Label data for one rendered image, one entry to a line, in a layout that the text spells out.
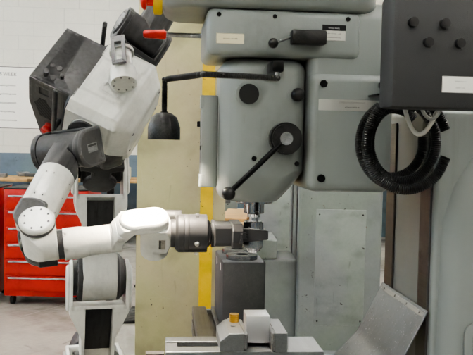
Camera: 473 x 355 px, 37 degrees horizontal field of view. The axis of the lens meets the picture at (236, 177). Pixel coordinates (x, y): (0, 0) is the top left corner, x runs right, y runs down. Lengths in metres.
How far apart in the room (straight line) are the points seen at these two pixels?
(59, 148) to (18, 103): 9.07
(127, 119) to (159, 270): 1.64
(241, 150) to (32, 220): 0.48
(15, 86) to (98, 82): 8.97
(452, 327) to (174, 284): 2.01
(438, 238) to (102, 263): 1.05
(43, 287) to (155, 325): 2.96
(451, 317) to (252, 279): 0.61
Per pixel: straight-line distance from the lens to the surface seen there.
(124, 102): 1.88
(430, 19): 1.38
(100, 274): 2.21
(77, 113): 1.87
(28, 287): 6.38
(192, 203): 3.38
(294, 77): 1.57
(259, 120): 1.56
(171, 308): 3.45
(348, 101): 1.57
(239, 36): 1.54
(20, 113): 10.84
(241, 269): 1.99
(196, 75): 1.45
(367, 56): 1.60
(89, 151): 1.80
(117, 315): 2.27
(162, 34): 1.75
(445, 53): 1.38
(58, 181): 1.72
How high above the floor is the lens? 1.45
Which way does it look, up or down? 3 degrees down
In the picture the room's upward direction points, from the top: 1 degrees clockwise
